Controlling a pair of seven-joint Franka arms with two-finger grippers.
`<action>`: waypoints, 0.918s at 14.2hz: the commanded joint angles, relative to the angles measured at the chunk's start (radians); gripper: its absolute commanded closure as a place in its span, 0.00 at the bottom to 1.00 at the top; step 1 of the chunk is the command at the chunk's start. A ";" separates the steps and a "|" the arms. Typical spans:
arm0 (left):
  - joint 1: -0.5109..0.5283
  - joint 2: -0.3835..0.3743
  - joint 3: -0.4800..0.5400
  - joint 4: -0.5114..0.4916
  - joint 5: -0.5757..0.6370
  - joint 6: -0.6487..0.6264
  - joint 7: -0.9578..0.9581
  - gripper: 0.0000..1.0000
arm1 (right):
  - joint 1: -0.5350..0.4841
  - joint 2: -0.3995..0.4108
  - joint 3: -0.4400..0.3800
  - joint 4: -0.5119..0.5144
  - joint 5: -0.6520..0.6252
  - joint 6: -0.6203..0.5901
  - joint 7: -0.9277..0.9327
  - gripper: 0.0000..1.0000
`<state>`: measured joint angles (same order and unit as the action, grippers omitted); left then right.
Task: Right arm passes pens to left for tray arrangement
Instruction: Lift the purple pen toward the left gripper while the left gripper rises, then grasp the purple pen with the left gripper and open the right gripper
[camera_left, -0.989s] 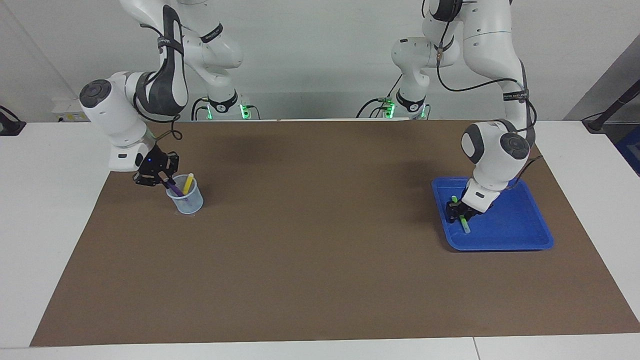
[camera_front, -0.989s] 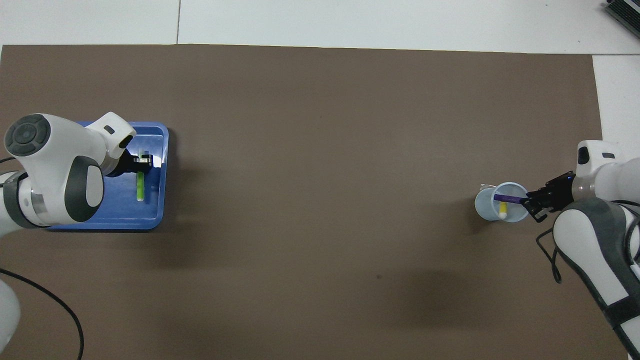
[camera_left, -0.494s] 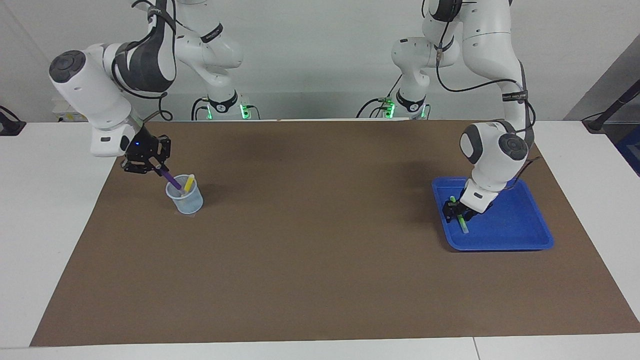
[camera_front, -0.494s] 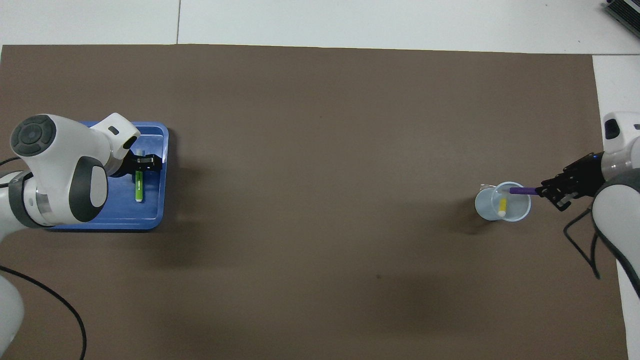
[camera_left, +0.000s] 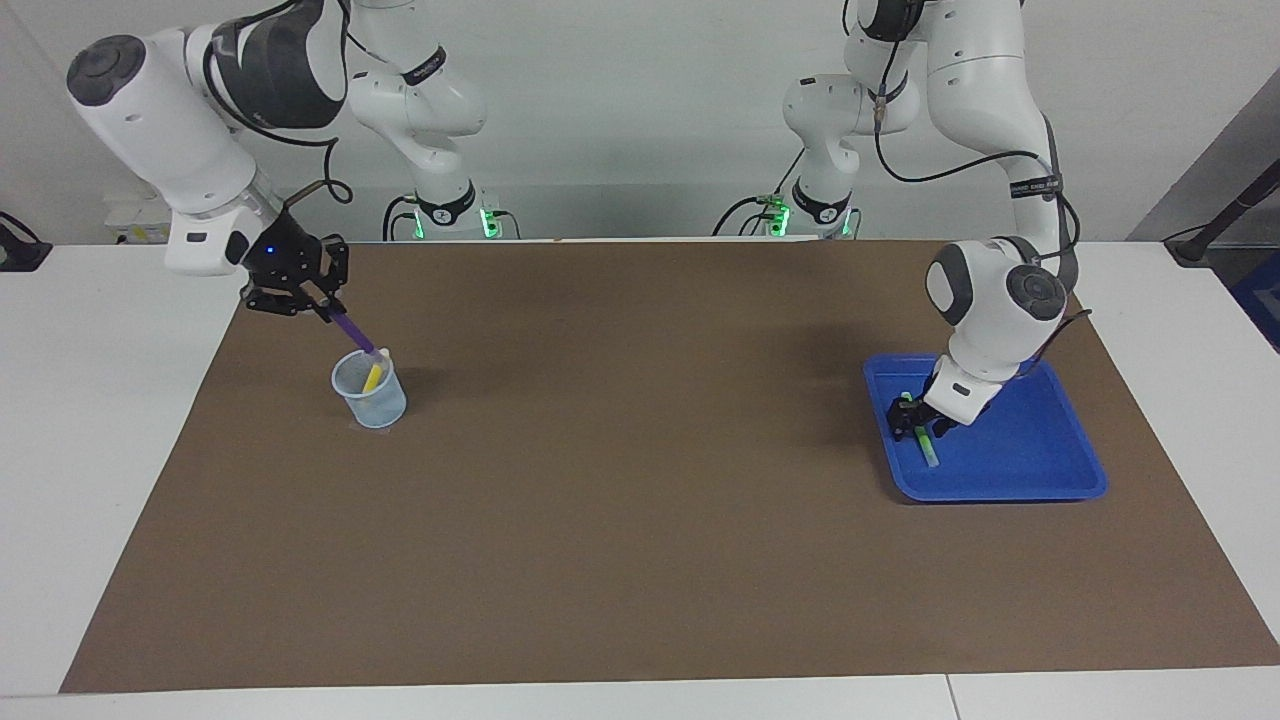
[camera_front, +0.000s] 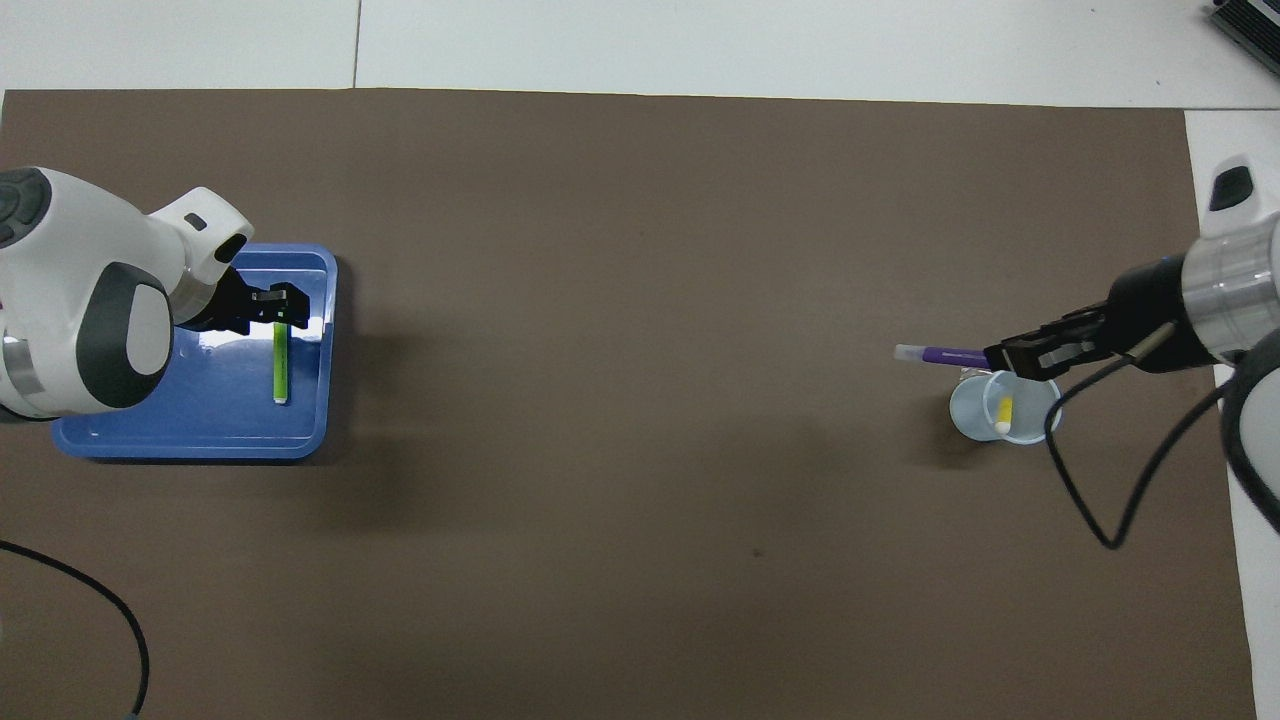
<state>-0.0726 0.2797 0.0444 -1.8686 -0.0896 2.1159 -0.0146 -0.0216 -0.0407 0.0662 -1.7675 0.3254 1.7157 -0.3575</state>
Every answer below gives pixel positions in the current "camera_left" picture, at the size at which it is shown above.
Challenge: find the green pen white cap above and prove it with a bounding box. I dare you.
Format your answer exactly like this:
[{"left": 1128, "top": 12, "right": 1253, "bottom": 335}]
[{"left": 900, "top": 392, "right": 941, "bottom": 468}]

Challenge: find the purple pen white cap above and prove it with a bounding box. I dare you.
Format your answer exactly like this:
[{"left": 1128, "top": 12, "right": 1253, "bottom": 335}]
[{"left": 328, "top": 305, "right": 391, "bottom": 361}]

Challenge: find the blue plastic tray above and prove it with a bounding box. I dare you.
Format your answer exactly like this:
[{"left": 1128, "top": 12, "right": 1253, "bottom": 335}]
[{"left": 862, "top": 352, "right": 1109, "bottom": 503}]

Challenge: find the translucent pale blue cup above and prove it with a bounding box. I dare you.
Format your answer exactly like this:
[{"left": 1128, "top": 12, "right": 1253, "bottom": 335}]
[{"left": 331, "top": 348, "right": 408, "bottom": 429}]

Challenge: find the brown table mat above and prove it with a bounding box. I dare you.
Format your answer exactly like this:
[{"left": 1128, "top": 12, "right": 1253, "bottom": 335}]
[{"left": 60, "top": 238, "right": 1280, "bottom": 694}]

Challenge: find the blue box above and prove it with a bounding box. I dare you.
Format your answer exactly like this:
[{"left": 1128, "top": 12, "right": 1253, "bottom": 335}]
[{"left": 1232, "top": 250, "right": 1280, "bottom": 351}]

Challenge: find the black stand pole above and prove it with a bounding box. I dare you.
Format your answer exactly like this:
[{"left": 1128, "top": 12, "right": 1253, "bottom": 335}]
[{"left": 1165, "top": 160, "right": 1280, "bottom": 266}]

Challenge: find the black right base cable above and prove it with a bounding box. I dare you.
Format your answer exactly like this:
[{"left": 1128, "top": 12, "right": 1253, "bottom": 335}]
[{"left": 383, "top": 195, "right": 521, "bottom": 241}]

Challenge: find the black base cable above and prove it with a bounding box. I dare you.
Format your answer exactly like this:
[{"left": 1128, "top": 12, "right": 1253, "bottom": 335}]
[
  {"left": 383, "top": 195, "right": 521, "bottom": 241},
  {"left": 712, "top": 150, "right": 861, "bottom": 239}
]

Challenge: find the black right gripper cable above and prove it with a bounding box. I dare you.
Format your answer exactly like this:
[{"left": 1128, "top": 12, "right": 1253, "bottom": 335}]
[{"left": 205, "top": 0, "right": 353, "bottom": 211}]

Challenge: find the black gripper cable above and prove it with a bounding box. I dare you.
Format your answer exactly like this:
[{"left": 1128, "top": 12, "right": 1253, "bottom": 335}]
[
  {"left": 205, "top": 0, "right": 353, "bottom": 211},
  {"left": 872, "top": 60, "right": 1093, "bottom": 366}
]

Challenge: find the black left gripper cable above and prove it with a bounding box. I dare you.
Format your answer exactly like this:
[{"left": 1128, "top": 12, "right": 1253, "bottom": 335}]
[{"left": 872, "top": 60, "right": 1093, "bottom": 366}]

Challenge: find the black clamp mount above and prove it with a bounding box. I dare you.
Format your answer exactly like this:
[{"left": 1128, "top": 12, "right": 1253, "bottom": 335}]
[{"left": 0, "top": 212, "right": 53, "bottom": 273}]

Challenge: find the black left base cable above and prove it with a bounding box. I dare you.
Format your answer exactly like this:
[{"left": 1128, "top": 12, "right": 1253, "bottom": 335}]
[{"left": 712, "top": 150, "right": 861, "bottom": 239}]

